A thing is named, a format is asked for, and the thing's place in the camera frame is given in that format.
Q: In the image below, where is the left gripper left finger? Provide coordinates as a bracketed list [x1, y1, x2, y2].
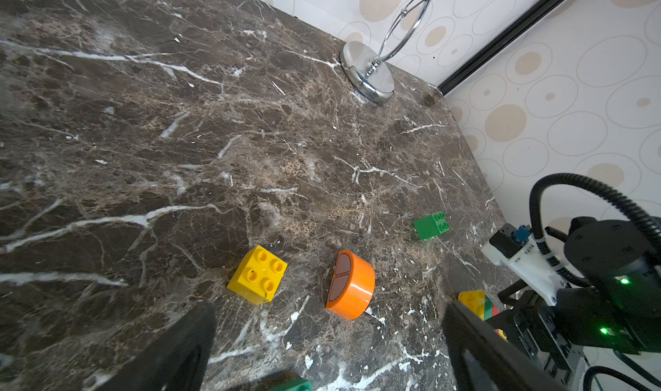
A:
[98, 302, 216, 391]

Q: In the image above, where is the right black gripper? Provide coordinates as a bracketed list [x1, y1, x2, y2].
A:
[497, 279, 640, 386]

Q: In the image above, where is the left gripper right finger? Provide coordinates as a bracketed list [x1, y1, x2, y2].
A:
[442, 301, 564, 390]

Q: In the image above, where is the yellow square lego back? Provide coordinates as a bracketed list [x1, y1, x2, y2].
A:
[458, 290, 486, 320]

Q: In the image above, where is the green square lego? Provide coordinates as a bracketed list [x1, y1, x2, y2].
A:
[413, 211, 450, 241]

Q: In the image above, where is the green long lego back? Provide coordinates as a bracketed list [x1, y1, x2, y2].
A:
[483, 296, 499, 320]

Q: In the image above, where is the green long lego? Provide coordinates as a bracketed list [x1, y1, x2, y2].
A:
[270, 377, 313, 391]
[483, 296, 499, 320]

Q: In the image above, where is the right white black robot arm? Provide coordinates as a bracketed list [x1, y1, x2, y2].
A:
[482, 173, 660, 390]

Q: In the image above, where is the green long lego front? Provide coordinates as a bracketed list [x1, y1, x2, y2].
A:
[270, 377, 313, 391]

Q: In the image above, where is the orange round lego piece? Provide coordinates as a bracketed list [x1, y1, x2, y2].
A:
[325, 250, 375, 320]

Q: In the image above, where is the chrome hook stand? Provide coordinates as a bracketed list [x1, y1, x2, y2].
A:
[339, 0, 432, 104]

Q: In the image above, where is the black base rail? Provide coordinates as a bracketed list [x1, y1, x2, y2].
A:
[567, 347, 660, 390]

